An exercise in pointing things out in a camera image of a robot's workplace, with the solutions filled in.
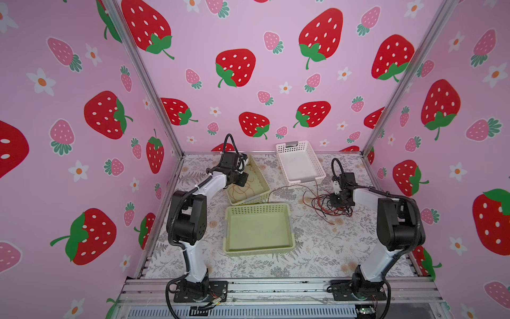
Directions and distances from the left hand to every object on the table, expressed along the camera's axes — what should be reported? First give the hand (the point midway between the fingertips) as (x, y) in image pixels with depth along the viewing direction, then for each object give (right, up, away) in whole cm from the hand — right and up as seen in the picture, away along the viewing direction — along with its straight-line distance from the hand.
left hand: (243, 175), depth 98 cm
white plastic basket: (+32, +7, +18) cm, 37 cm away
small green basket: (+6, -8, +5) cm, 11 cm away
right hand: (+47, -12, +1) cm, 49 cm away
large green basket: (+7, -25, -8) cm, 27 cm away
